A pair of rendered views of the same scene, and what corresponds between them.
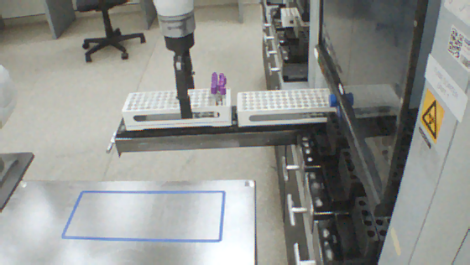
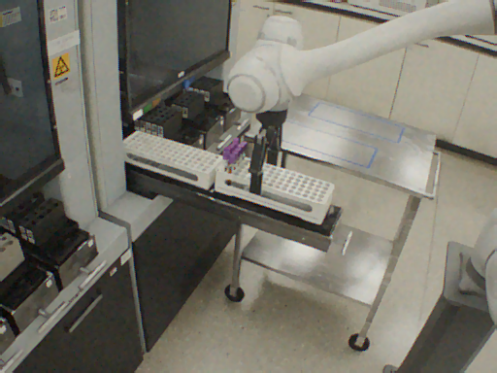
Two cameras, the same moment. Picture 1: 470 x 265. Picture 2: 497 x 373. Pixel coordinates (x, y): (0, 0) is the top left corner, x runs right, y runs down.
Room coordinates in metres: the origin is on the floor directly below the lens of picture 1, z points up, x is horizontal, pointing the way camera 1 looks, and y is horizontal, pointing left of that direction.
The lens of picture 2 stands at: (1.90, 0.36, 1.53)
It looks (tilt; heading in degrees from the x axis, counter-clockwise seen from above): 35 degrees down; 196
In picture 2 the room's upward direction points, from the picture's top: 7 degrees clockwise
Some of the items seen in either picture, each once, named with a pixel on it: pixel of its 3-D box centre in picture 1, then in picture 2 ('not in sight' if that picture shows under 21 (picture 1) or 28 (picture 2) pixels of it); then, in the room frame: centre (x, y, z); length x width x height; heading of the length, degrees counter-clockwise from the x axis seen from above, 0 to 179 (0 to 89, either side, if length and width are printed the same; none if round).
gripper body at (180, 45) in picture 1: (180, 49); (270, 121); (0.97, 0.11, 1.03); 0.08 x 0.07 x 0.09; 177
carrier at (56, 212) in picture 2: (304, 44); (47, 223); (1.35, -0.29, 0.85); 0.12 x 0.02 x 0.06; 177
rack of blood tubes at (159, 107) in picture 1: (178, 108); (274, 186); (0.97, 0.14, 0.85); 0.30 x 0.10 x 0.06; 87
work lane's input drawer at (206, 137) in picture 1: (227, 127); (225, 194); (0.96, 0.01, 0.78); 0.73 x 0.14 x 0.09; 87
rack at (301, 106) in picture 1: (290, 108); (170, 159); (0.95, -0.17, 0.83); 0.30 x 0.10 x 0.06; 87
